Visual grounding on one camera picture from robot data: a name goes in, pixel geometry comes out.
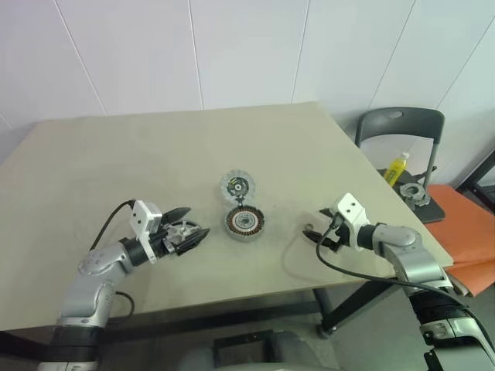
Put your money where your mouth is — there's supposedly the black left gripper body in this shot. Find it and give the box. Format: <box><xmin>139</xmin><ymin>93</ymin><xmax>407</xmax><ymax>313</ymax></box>
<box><xmin>149</xmin><ymin>223</ymin><xmax>182</xmax><ymax>259</ymax></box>

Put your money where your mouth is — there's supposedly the dark grey folding chair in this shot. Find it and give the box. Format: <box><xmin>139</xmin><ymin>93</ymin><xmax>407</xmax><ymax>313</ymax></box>
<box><xmin>355</xmin><ymin>107</ymin><xmax>446</xmax><ymax>224</ymax></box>

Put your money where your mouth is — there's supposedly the yellow drink bottle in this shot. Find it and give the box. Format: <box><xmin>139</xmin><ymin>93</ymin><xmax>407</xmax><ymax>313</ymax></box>
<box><xmin>384</xmin><ymin>151</ymin><xmax>411</xmax><ymax>185</ymax></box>

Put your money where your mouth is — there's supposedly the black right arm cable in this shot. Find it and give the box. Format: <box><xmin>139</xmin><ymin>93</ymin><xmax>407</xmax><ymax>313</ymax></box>
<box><xmin>315</xmin><ymin>216</ymin><xmax>471</xmax><ymax>314</ymax></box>

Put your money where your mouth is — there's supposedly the round motor cover with circuit board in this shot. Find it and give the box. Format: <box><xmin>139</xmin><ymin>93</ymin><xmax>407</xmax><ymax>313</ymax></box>
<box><xmin>220</xmin><ymin>169</ymin><xmax>257</xmax><ymax>205</ymax></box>

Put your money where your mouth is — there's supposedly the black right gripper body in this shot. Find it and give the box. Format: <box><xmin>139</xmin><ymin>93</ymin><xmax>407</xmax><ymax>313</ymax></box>
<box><xmin>319</xmin><ymin>213</ymin><xmax>351</xmax><ymax>253</ymax></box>

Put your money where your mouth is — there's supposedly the dark metal frame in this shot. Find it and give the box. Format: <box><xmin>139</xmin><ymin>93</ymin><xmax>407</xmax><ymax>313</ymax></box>
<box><xmin>456</xmin><ymin>148</ymin><xmax>495</xmax><ymax>217</ymax></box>

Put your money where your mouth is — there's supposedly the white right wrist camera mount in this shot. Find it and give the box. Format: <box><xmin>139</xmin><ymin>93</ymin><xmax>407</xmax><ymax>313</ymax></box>
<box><xmin>334</xmin><ymin>192</ymin><xmax>372</xmax><ymax>252</ymax></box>

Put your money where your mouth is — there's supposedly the metal part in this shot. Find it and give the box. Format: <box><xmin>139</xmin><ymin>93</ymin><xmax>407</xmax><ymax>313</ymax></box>
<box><xmin>399</xmin><ymin>183</ymin><xmax>432</xmax><ymax>210</ymax></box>

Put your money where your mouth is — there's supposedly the orange cushion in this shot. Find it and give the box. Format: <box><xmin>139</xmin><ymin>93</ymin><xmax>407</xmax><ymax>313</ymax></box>
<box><xmin>425</xmin><ymin>184</ymin><xmax>495</xmax><ymax>298</ymax></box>

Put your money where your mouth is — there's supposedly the black table frame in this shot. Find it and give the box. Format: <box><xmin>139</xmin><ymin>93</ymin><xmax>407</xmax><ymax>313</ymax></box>
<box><xmin>0</xmin><ymin>277</ymin><xmax>399</xmax><ymax>349</ymax></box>

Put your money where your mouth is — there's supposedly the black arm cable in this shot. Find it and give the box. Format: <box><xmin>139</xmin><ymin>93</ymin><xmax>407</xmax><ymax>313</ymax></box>
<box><xmin>315</xmin><ymin>216</ymin><xmax>471</xmax><ymax>314</ymax></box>
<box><xmin>89</xmin><ymin>199</ymin><xmax>136</xmax><ymax>320</ymax></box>

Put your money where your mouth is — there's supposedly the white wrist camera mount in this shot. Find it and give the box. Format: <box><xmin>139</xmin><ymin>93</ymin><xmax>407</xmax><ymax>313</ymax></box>
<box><xmin>334</xmin><ymin>192</ymin><xmax>372</xmax><ymax>252</ymax></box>
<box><xmin>129</xmin><ymin>199</ymin><xmax>163</xmax><ymax>266</ymax></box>

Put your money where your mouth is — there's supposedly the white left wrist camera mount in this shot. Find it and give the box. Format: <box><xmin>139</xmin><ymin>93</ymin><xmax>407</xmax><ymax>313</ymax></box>
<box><xmin>129</xmin><ymin>199</ymin><xmax>163</xmax><ymax>266</ymax></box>

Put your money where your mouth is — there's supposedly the silver disc part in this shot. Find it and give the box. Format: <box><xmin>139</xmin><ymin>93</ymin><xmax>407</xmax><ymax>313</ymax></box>
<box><xmin>164</xmin><ymin>218</ymin><xmax>204</xmax><ymax>243</ymax></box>

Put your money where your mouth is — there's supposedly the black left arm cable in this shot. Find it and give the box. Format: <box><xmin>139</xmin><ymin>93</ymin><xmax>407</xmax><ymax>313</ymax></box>
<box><xmin>89</xmin><ymin>199</ymin><xmax>136</xmax><ymax>320</ymax></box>

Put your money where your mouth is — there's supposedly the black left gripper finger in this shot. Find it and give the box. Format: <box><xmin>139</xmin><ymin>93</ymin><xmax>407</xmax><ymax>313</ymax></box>
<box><xmin>175</xmin><ymin>227</ymin><xmax>212</xmax><ymax>257</ymax></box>
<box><xmin>160</xmin><ymin>207</ymin><xmax>193</xmax><ymax>225</ymax></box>

